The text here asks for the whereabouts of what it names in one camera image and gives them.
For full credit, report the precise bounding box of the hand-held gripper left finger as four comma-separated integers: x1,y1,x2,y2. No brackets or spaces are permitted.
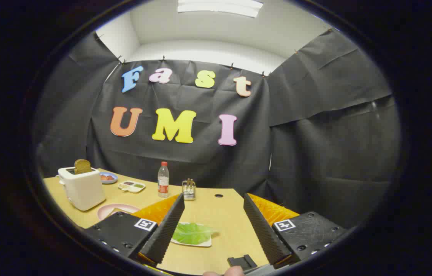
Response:
84,194,186,269

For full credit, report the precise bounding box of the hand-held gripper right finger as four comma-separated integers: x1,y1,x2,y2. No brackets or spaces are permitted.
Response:
243,193,348,269

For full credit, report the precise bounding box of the green lettuce leaf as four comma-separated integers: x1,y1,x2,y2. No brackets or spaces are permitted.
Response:
172,222,218,245

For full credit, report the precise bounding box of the brown bread slice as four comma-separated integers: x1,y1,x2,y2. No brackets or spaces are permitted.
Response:
74,159,92,175

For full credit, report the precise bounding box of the white square plate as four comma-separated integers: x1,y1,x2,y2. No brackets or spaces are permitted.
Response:
170,222,213,247

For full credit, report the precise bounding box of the black table clamp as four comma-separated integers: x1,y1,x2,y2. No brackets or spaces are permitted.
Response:
227,255,258,269

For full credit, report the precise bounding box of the clear plastic bottle red cap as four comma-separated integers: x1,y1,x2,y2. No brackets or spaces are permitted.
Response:
158,161,170,198

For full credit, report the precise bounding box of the white divided condiment tray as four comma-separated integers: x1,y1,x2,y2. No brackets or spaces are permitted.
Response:
118,181,146,193

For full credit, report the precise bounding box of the pink round plate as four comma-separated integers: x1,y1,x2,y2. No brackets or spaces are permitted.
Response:
97,204,141,221

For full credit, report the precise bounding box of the blue plate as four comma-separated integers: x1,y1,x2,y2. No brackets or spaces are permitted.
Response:
99,171,118,184

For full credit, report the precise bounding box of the black backdrop cloth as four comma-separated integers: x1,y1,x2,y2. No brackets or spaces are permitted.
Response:
34,29,402,230

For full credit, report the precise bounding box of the white toaster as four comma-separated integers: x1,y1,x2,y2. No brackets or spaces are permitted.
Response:
57,167,106,211

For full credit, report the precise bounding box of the ceiling light panel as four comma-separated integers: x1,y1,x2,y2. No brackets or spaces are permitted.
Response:
177,0,264,18

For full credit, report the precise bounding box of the metal wire utensil holder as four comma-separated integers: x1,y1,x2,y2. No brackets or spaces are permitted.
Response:
182,178,196,200

